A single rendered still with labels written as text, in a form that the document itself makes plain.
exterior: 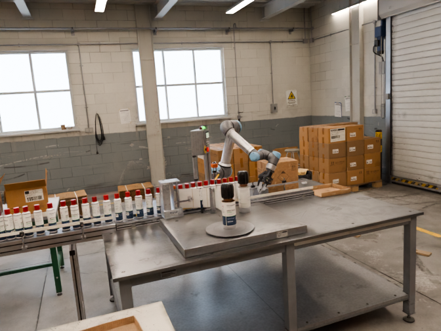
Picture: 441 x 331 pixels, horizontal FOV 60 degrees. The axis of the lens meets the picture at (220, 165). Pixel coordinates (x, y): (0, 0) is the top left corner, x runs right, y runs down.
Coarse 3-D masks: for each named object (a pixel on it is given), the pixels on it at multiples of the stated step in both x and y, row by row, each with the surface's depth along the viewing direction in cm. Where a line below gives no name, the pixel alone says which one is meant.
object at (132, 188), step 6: (120, 186) 741; (126, 186) 741; (132, 186) 737; (138, 186) 733; (144, 186) 729; (150, 186) 726; (120, 192) 696; (132, 192) 704; (144, 192) 710; (132, 198) 705; (144, 198) 712
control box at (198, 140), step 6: (192, 132) 291; (198, 132) 290; (204, 132) 294; (192, 138) 292; (198, 138) 291; (204, 138) 294; (192, 144) 293; (198, 144) 292; (204, 144) 293; (192, 150) 294; (198, 150) 293; (204, 150) 292
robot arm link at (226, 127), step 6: (228, 120) 327; (222, 126) 322; (228, 126) 320; (222, 132) 322; (228, 132) 318; (234, 132) 318; (234, 138) 315; (240, 138) 314; (240, 144) 313; (246, 144) 311; (246, 150) 310; (252, 150) 308; (252, 156) 305; (258, 156) 304
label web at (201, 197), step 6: (174, 192) 279; (180, 192) 284; (186, 192) 283; (192, 192) 283; (198, 192) 282; (204, 192) 282; (216, 192) 277; (180, 198) 285; (186, 198) 284; (192, 198) 283; (198, 198) 283; (204, 198) 282; (216, 198) 278; (222, 198) 267; (180, 204) 286; (186, 204) 285; (192, 204) 284; (198, 204) 284; (204, 204) 283; (216, 204) 280
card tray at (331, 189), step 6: (312, 186) 348; (318, 186) 350; (324, 186) 353; (330, 186) 355; (336, 186) 349; (342, 186) 341; (318, 192) 337; (324, 192) 322; (330, 192) 324; (336, 192) 327; (342, 192) 329; (348, 192) 331
